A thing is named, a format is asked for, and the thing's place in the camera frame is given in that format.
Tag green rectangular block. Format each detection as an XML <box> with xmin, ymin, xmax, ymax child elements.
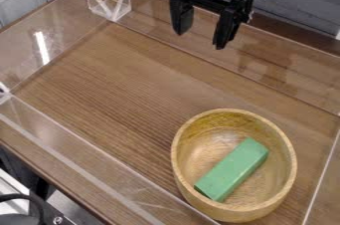
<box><xmin>194</xmin><ymin>137</ymin><xmax>270</xmax><ymax>202</ymax></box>

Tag brown wooden bowl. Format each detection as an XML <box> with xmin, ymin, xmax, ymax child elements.
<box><xmin>170</xmin><ymin>109</ymin><xmax>298</xmax><ymax>223</ymax></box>

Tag clear acrylic corner bracket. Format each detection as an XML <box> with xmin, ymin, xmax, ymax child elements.
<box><xmin>87</xmin><ymin>0</ymin><xmax>132</xmax><ymax>22</ymax></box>

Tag clear acrylic tray wall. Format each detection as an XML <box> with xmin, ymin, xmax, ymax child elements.
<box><xmin>0</xmin><ymin>0</ymin><xmax>340</xmax><ymax>225</ymax></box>

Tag black cable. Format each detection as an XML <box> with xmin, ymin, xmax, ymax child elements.
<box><xmin>0</xmin><ymin>192</ymin><xmax>48</xmax><ymax>225</ymax></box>

